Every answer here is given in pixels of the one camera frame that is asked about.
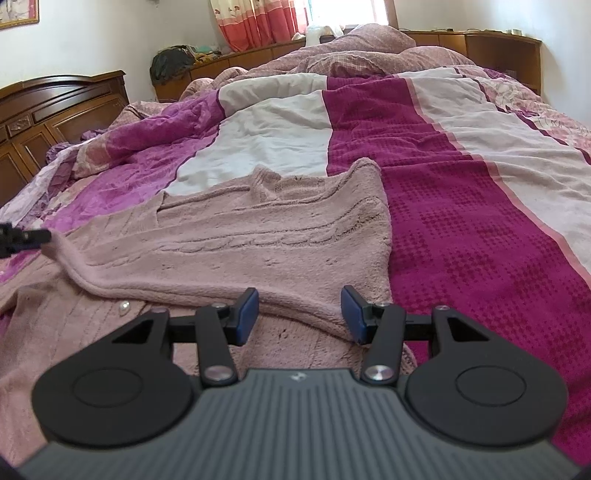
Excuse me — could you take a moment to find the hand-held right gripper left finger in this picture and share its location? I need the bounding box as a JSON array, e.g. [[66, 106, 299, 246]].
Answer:
[[102, 287, 260, 387]]

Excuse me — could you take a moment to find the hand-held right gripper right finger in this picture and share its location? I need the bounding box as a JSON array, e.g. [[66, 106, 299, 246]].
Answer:
[[340, 285, 491, 385]]

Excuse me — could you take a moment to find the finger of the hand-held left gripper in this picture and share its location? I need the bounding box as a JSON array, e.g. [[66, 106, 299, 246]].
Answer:
[[0, 223, 52, 258]]

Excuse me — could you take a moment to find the pink knitted sweater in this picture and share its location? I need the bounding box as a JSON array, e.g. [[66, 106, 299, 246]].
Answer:
[[0, 158, 416, 468]]

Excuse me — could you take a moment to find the carved wooden headboard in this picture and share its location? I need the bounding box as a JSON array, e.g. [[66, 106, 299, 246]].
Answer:
[[0, 70, 131, 195]]

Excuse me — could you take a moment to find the magenta and white striped blanket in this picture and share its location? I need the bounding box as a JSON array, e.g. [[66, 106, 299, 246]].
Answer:
[[164, 65, 591, 468]]

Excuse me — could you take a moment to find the purple quilt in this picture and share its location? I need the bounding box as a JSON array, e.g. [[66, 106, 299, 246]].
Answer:
[[0, 88, 223, 296]]

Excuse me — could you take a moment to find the dark bag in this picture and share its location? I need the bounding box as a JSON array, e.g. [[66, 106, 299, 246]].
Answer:
[[150, 45, 197, 86]]

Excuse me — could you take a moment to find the pile of colourful cloths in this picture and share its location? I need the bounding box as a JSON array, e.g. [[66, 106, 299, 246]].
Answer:
[[191, 44, 228, 66]]

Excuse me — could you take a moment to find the pink checked duvet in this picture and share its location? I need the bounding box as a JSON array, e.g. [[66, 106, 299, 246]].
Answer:
[[179, 23, 477, 101]]

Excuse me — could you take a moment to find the white plastic bag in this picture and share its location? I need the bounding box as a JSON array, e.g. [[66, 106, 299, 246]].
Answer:
[[304, 23, 345, 47]]

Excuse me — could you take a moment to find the pink floral bed sheet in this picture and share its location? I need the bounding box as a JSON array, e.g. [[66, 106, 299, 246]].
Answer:
[[455, 65, 591, 168]]

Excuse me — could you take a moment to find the pink floral curtain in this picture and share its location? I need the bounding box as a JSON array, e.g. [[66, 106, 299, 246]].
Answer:
[[209, 0, 311, 53]]

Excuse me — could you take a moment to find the wooden bedside shelf unit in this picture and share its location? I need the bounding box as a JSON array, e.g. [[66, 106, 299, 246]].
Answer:
[[154, 30, 544, 103]]

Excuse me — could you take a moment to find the window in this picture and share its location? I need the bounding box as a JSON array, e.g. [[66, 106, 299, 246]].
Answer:
[[307, 0, 400, 29]]

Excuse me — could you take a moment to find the framed wall picture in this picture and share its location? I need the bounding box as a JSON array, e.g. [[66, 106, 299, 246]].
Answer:
[[0, 0, 40, 31]]

